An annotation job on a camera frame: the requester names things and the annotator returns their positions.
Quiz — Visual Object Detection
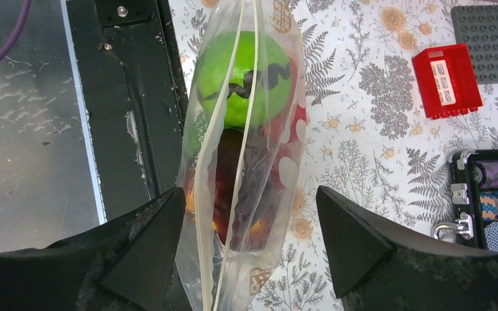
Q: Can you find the dark grey lego baseplate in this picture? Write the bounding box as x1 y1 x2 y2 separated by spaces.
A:
451 5 498 84

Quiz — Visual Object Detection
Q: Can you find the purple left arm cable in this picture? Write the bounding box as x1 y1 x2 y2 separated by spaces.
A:
0 0 33 72

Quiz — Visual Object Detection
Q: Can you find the green watermelon toy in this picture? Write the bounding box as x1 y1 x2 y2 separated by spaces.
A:
195 30 294 128

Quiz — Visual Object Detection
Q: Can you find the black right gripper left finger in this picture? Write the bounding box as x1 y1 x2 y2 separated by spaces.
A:
0 187 185 310

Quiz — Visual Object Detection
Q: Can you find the black poker chip case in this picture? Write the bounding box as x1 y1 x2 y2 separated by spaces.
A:
432 149 498 253

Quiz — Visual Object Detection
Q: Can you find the clear zip top bag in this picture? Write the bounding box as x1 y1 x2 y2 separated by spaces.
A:
176 1 305 310

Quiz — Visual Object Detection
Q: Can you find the red lego brick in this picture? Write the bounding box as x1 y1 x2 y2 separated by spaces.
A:
412 43 483 120

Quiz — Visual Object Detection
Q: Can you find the dark purple plum toy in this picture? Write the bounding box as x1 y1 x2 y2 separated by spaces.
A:
207 128 276 252

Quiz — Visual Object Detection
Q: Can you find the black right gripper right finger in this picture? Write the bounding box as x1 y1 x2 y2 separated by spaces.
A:
316 186 498 310

